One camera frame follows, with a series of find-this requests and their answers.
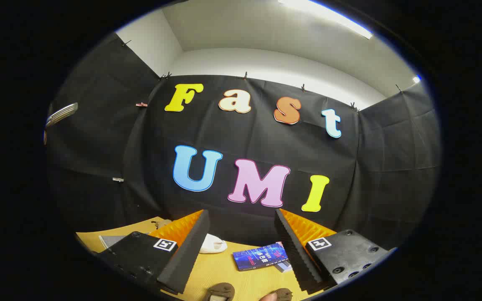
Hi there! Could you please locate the white plush toy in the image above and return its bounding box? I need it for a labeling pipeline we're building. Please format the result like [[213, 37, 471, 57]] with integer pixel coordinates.
[[200, 234, 228, 255]]

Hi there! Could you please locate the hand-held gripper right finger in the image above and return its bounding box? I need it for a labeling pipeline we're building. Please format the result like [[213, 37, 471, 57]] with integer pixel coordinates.
[[274, 208, 396, 294]]

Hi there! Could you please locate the dark blue book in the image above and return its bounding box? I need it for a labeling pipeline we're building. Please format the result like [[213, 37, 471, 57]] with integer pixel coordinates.
[[232, 242, 290, 272]]

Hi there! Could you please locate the silver ribbed fixture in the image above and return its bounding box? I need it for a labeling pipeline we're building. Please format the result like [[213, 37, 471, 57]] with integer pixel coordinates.
[[45, 102, 79, 127]]

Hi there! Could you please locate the grey fabric storage box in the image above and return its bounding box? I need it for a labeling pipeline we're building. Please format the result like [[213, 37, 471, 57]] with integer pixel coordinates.
[[99, 235, 129, 250]]

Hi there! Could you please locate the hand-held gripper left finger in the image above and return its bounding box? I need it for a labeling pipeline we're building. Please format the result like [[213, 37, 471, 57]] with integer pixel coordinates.
[[97, 210, 210, 295]]

